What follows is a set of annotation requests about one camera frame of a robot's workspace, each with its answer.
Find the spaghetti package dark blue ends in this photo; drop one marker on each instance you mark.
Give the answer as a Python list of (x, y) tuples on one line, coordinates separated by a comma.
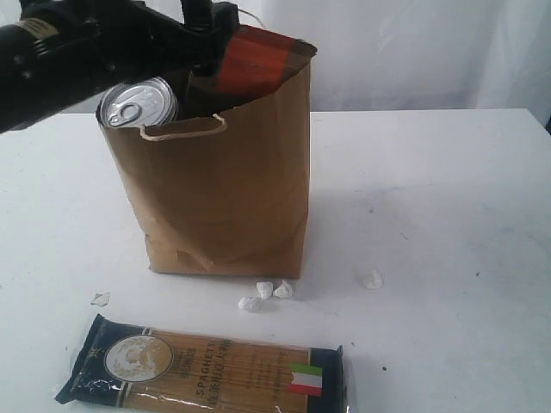
[(135, 367)]

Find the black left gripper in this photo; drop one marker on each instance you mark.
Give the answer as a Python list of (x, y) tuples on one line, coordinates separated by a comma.
[(130, 41)]

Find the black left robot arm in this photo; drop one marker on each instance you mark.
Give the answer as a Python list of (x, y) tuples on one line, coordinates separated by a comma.
[(61, 53)]

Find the small clear plastic scrap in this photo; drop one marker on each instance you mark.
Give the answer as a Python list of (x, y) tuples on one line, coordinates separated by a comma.
[(101, 299)]

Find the brown pouch orange label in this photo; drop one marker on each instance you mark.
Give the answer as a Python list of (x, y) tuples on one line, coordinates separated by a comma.
[(257, 62)]

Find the brown paper shopping bag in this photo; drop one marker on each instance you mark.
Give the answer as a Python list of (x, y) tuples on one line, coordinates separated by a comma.
[(222, 190)]

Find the dark tea can silver lid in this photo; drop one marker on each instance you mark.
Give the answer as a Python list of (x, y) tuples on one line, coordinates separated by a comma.
[(148, 103)]

